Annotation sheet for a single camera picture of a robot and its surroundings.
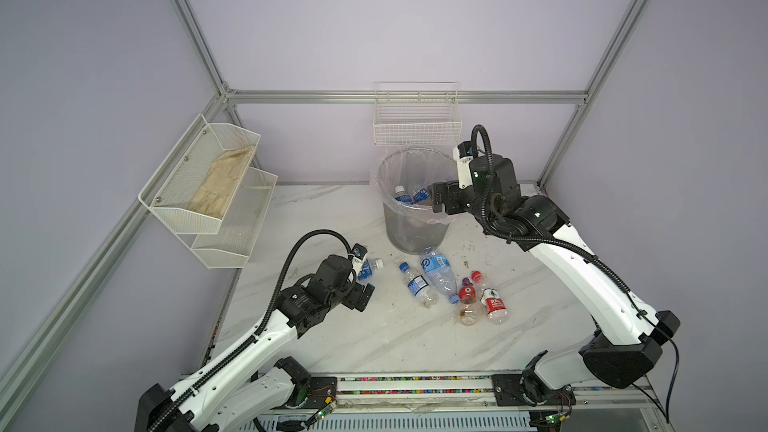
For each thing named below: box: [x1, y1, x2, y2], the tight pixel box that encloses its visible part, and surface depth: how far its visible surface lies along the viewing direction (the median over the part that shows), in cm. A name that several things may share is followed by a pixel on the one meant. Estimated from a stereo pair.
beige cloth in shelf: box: [187, 145, 254, 219], surface depth 81 cm
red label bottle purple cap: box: [459, 277, 478, 315], surface depth 89 cm
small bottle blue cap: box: [399, 262, 438, 308], surface depth 90 cm
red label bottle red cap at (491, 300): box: [471, 270, 508, 325], surface depth 85 cm
